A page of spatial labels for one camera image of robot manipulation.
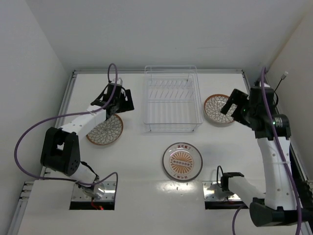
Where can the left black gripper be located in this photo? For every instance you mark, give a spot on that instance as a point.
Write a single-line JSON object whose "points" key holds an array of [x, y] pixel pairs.
{"points": [[122, 102]]}

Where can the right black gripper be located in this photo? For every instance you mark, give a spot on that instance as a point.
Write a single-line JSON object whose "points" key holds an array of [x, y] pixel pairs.
{"points": [[239, 107]]}

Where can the flower pattern plate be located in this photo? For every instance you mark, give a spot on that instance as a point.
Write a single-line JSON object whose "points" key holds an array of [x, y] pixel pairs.
{"points": [[212, 109], [106, 132]]}

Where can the glass plate orange sunburst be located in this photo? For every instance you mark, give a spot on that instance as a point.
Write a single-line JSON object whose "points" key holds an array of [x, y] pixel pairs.
{"points": [[182, 162]]}

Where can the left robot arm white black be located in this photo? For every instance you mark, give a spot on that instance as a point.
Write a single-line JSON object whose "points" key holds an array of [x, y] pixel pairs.
{"points": [[61, 149]]}

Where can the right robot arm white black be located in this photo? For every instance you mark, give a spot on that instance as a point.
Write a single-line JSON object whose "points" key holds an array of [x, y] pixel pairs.
{"points": [[278, 205]]}

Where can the white wire dish rack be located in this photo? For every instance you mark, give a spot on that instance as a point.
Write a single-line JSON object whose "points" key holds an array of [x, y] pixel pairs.
{"points": [[171, 99]]}

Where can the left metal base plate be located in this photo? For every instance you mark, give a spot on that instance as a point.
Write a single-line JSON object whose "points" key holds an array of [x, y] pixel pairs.
{"points": [[107, 189]]}

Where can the metal base plate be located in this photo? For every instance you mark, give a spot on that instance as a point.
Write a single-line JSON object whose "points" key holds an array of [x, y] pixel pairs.
{"points": [[213, 193], [107, 189]]}

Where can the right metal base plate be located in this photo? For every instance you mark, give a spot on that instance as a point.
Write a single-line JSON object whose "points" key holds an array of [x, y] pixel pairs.
{"points": [[213, 193]]}

